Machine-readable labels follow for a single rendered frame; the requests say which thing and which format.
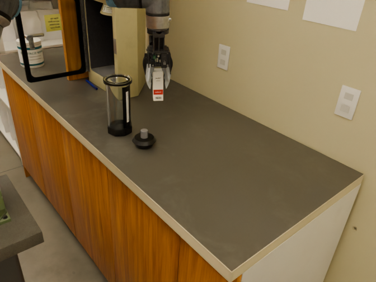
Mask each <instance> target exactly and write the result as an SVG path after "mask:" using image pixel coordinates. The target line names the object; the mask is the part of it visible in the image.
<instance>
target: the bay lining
mask: <svg viewBox="0 0 376 282"><path fill-rule="evenodd" d="M102 5H103V3H101V2H98V1H94V0H85V8H86V21H87V33H88V46H89V54H90V66H91V69H93V68H99V67H105V66H109V65H115V62H114V40H113V28H112V16H107V15H103V14H101V13H100V11H101V8H102Z"/></svg>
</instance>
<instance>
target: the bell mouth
mask: <svg viewBox="0 0 376 282"><path fill-rule="evenodd" d="M100 13H101V14H103V15H107V16H112V9H111V7H109V6H108V5H107V4H104V3H103V5H102V8H101V11H100Z"/></svg>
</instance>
